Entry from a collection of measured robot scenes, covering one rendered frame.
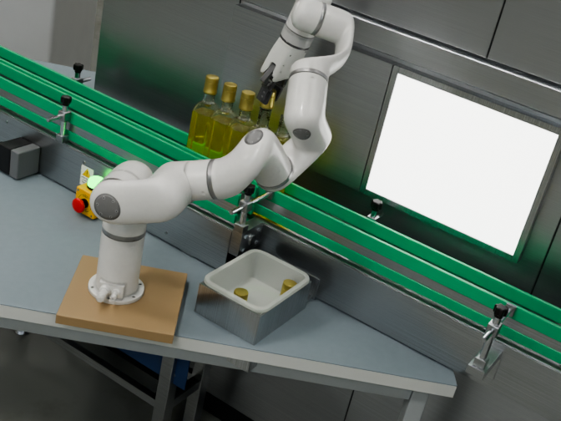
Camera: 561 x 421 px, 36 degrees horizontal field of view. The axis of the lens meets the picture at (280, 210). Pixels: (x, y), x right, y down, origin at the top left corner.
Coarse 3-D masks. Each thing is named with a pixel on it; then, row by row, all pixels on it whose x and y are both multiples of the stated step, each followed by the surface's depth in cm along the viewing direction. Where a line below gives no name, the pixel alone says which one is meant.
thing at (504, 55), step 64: (128, 0) 246; (192, 0) 234; (256, 0) 221; (384, 0) 204; (448, 0) 196; (512, 0) 188; (128, 64) 253; (192, 64) 241; (448, 64) 198; (512, 64) 192; (320, 192) 230
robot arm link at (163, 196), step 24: (168, 168) 176; (192, 168) 177; (96, 192) 174; (120, 192) 172; (144, 192) 171; (168, 192) 170; (192, 192) 177; (120, 216) 174; (144, 216) 173; (168, 216) 173
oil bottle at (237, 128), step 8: (232, 120) 217; (240, 120) 216; (248, 120) 217; (232, 128) 217; (240, 128) 215; (248, 128) 216; (232, 136) 218; (240, 136) 216; (232, 144) 218; (224, 152) 220
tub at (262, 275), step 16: (240, 256) 207; (256, 256) 211; (272, 256) 210; (224, 272) 202; (240, 272) 209; (256, 272) 213; (272, 272) 210; (288, 272) 208; (304, 272) 206; (224, 288) 204; (256, 288) 209; (272, 288) 211; (240, 304) 191; (256, 304) 203; (272, 304) 192
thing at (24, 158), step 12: (0, 144) 235; (12, 144) 236; (24, 144) 238; (0, 156) 237; (12, 156) 234; (24, 156) 235; (36, 156) 238; (0, 168) 238; (12, 168) 235; (24, 168) 236; (36, 168) 240
